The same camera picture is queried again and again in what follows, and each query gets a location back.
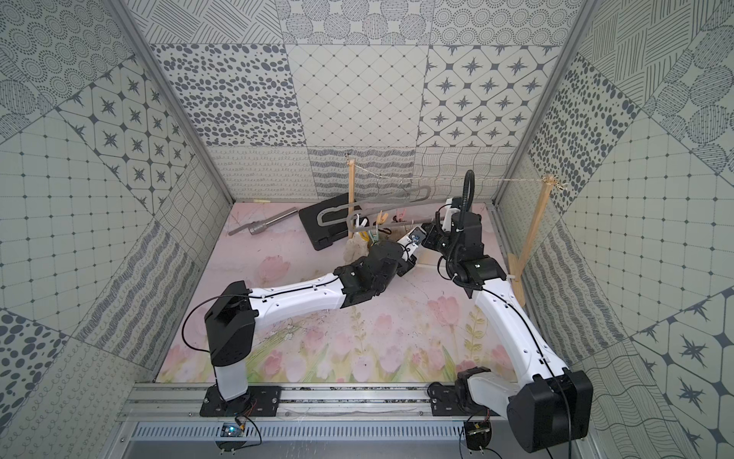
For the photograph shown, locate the white clothes peg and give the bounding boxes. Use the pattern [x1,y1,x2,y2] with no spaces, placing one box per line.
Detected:
[354,213,370,231]

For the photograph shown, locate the black flat pad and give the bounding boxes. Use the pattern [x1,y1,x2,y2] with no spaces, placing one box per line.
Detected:
[298,193,349,251]

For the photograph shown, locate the wooden drying rack frame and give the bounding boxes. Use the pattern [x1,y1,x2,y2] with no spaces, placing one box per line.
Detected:
[343,157,560,308]

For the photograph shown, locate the grey metal cylinder tool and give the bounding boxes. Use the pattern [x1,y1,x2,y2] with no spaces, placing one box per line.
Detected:
[227,208,298,236]

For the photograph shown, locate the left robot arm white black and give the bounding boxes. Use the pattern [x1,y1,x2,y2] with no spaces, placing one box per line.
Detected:
[181,238,420,404]

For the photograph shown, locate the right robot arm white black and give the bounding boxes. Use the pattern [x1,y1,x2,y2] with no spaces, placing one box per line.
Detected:
[424,170,594,453]

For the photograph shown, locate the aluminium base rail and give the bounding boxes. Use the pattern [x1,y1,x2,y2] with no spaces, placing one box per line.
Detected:
[117,382,592,423]

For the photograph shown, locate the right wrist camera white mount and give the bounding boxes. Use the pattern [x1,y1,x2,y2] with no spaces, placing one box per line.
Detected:
[442,197,462,233]

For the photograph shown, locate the small circuit board left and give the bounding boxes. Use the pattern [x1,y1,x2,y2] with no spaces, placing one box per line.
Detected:
[215,424,247,453]

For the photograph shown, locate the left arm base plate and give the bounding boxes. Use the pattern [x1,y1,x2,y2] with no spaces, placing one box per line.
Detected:
[199,384,283,418]

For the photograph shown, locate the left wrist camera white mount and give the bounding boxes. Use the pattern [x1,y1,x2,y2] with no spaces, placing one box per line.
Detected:
[404,226,426,254]

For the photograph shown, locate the small black module right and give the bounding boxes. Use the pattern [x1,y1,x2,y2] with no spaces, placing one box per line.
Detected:
[464,421,492,451]

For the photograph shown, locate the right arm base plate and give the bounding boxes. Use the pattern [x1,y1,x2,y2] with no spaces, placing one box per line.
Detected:
[426,382,498,417]

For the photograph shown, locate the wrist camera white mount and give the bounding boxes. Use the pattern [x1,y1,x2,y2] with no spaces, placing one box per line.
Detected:
[404,226,426,254]
[442,197,462,233]

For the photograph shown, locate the grey clip hanger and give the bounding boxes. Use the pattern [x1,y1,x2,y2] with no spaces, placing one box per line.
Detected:
[317,186,433,233]

